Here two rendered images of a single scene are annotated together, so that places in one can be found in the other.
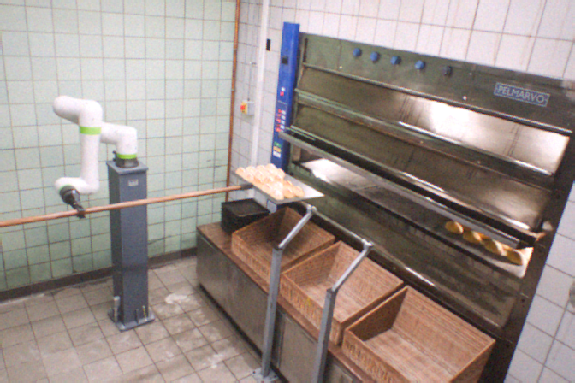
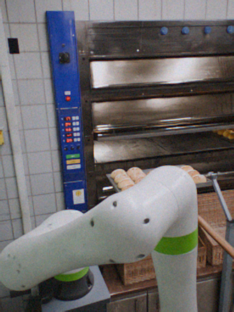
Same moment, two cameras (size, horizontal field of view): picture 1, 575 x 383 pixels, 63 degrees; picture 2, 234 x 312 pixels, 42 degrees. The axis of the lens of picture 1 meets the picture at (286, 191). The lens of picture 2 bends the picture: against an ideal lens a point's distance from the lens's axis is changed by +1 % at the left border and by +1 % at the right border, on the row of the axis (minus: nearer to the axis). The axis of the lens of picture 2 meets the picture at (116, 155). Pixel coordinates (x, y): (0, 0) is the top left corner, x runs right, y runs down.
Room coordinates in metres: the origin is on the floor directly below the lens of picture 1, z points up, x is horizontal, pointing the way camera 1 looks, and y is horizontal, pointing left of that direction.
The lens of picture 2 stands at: (2.38, 1.73, 1.91)
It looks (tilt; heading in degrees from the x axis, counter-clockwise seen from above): 18 degrees down; 294
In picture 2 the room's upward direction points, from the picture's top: 2 degrees counter-clockwise
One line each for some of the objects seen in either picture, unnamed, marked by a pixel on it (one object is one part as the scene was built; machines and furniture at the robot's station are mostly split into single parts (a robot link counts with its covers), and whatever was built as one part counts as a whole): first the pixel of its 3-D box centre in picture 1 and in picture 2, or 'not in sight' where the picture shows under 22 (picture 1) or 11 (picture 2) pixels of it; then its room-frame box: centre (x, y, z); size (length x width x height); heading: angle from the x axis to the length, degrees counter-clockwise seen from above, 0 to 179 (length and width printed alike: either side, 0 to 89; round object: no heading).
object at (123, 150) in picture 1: (124, 141); (65, 244); (2.86, 1.06, 1.36); 0.16 x 0.13 x 0.19; 77
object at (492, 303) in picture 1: (375, 232); (208, 171); (2.61, -0.57, 1.02); 1.79 x 0.11 x 0.19; 38
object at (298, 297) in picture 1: (339, 287); (229, 222); (2.43, -0.37, 0.72); 0.56 x 0.49 x 0.28; 38
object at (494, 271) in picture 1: (382, 211); (208, 153); (2.63, -0.59, 1.16); 1.80 x 0.06 x 0.04; 38
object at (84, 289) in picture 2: (123, 157); (53, 280); (2.90, 1.09, 1.23); 0.26 x 0.15 x 0.06; 42
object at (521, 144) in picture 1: (399, 107); (216, 67); (2.61, -0.57, 1.80); 1.79 x 0.11 x 0.19; 38
